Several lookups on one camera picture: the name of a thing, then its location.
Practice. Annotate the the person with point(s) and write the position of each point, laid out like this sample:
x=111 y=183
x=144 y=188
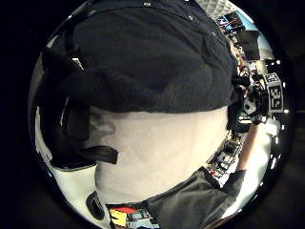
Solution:
x=187 y=203

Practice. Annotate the black monitor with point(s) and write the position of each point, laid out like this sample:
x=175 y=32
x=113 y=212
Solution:
x=249 y=44

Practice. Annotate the white marker cube on right glove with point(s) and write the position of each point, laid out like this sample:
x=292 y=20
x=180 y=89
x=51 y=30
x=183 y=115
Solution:
x=275 y=93

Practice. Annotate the black cloth garment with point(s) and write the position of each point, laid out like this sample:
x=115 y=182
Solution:
x=152 y=60

